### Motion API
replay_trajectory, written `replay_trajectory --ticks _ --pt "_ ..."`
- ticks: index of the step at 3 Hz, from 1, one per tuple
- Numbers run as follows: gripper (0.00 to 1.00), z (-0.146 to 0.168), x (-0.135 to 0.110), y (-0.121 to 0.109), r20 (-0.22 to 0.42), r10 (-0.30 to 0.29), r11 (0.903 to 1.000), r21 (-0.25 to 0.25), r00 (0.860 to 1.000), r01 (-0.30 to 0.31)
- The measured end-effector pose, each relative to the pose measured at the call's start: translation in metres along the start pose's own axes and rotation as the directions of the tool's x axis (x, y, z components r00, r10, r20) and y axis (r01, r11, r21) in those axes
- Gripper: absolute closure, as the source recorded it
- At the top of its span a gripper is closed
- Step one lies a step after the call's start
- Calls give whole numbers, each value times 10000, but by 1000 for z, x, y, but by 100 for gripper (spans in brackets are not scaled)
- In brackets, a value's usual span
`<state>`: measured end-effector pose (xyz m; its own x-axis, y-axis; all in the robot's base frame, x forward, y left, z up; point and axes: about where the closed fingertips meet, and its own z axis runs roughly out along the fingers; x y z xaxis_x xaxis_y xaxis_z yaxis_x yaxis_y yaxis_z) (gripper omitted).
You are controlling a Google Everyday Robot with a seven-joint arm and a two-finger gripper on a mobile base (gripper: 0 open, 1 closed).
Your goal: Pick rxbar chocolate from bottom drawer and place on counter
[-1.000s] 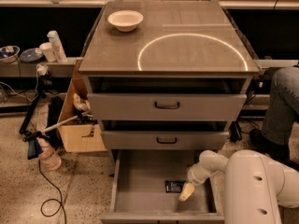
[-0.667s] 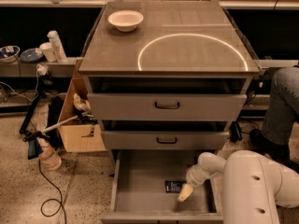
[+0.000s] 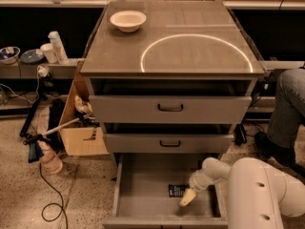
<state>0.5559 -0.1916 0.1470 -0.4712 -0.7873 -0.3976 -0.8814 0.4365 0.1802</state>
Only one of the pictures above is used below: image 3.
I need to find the grey middle drawer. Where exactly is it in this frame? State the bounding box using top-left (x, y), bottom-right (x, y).
top-left (104, 134), bottom-right (234, 154)

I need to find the dark blue rxbar chocolate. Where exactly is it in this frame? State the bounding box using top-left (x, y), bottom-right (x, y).
top-left (168, 184), bottom-right (189, 198)

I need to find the grabber stick tool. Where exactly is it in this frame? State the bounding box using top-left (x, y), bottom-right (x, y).
top-left (23, 114), bottom-right (95, 145)

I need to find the black office chair base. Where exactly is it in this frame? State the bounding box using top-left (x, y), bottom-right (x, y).
top-left (292, 163), bottom-right (305, 177)

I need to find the white paper bowl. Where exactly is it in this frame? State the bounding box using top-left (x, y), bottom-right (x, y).
top-left (111, 10), bottom-right (147, 32)

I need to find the grey open bottom drawer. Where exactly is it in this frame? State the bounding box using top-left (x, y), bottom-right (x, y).
top-left (103, 153), bottom-right (228, 229)

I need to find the white paper cup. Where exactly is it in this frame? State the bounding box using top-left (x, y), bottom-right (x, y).
top-left (40, 43), bottom-right (57, 63)

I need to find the blue patterned bowl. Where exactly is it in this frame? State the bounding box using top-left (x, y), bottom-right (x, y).
top-left (0, 47), bottom-right (20, 65)

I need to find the crumpled paper bag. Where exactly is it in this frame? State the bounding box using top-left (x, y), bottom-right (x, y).
top-left (74, 95), bottom-right (92, 114)

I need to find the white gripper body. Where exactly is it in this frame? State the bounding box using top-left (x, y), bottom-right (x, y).
top-left (189, 170), bottom-right (214, 193)

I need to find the white spray bottle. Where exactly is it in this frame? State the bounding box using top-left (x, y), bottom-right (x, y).
top-left (48, 31), bottom-right (69, 64)

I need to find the grey drawer cabinet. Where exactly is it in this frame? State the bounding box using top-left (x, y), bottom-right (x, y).
top-left (79, 0), bottom-right (266, 229)

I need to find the black floor cable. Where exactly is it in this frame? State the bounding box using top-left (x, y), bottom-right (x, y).
top-left (38, 162), bottom-right (69, 229)

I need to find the grey top drawer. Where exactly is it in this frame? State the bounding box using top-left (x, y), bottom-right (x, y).
top-left (90, 95), bottom-right (251, 124)

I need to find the white power adapter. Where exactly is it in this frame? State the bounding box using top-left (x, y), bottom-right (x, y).
top-left (37, 65), bottom-right (49, 77)

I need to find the cardboard box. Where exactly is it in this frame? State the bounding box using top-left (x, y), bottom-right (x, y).
top-left (59, 61), bottom-right (108, 156)

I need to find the blue plate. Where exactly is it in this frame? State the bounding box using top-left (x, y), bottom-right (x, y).
top-left (20, 49), bottom-right (46, 65)

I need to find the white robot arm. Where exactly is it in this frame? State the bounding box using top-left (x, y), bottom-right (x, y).
top-left (180, 157), bottom-right (305, 229)

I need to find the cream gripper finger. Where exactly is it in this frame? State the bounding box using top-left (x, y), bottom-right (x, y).
top-left (179, 188), bottom-right (196, 207)

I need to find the person leg in jeans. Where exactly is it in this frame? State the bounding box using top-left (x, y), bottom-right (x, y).
top-left (267, 69), bottom-right (305, 148)

